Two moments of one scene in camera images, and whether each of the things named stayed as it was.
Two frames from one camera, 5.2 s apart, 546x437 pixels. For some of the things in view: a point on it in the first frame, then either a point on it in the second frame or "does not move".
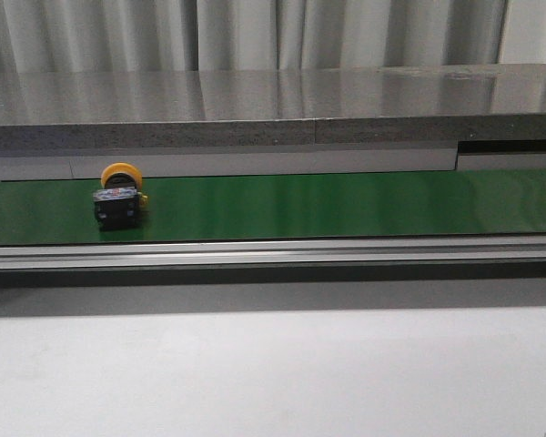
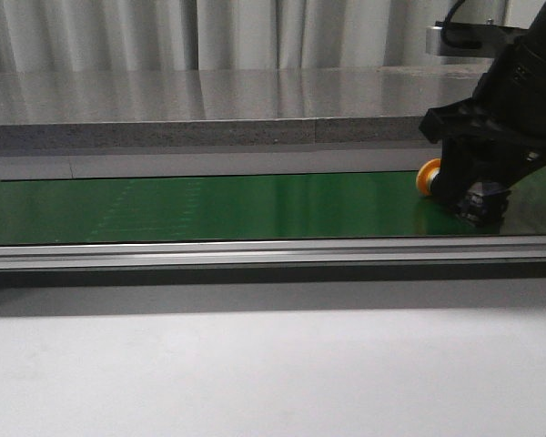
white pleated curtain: [118, 35] does not move
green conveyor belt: [294, 206] does not move
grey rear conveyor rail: [470, 156] does not move
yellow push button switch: [117, 202] to [486, 200]
